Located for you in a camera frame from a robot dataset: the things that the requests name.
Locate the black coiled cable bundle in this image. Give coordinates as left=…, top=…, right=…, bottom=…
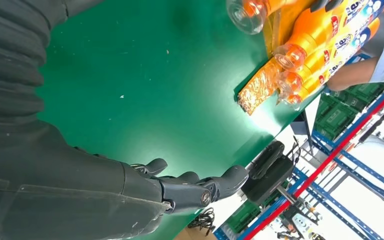
left=187, top=207, right=217, bottom=237

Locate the brown cardboard box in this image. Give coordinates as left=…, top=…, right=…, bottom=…
left=174, top=226, right=218, bottom=240

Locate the black handheld controller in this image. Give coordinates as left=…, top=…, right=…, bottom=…
left=247, top=140, right=286, bottom=181

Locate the black tablet on stand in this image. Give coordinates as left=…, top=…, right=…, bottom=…
left=289, top=110, right=315, bottom=157

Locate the blue metal shelving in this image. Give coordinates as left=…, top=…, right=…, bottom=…
left=213, top=52, right=384, bottom=240

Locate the black zip carrying case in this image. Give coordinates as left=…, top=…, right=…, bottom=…
left=240, top=155, right=296, bottom=207

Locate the green crate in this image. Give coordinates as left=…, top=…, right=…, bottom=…
left=343, top=82, right=384, bottom=113
left=226, top=199, right=263, bottom=235
left=312, top=93, right=359, bottom=142

